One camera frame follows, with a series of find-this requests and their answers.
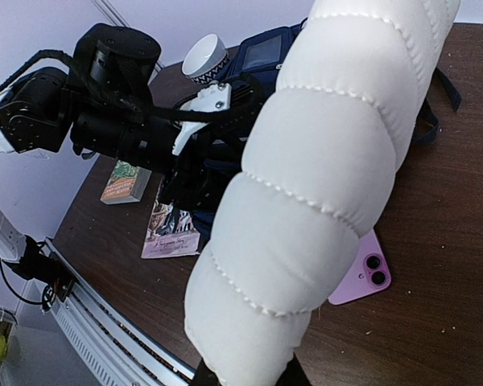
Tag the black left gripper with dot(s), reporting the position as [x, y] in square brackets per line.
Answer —
[198, 180]

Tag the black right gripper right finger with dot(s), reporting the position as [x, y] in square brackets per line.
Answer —
[294, 374]

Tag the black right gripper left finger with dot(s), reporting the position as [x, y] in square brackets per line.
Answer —
[203, 376]

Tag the white quilted pencil pouch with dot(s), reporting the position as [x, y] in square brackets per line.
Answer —
[316, 174]

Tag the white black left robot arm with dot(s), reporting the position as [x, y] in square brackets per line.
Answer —
[99, 98]

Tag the pink Shakespeare story book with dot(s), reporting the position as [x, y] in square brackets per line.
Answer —
[170, 232]

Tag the orange green treehouse book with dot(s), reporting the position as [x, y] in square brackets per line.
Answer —
[126, 184]

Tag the white patterned ceramic bowl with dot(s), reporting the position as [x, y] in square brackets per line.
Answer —
[205, 60]

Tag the pink smartphone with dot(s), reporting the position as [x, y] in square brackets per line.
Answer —
[368, 275]

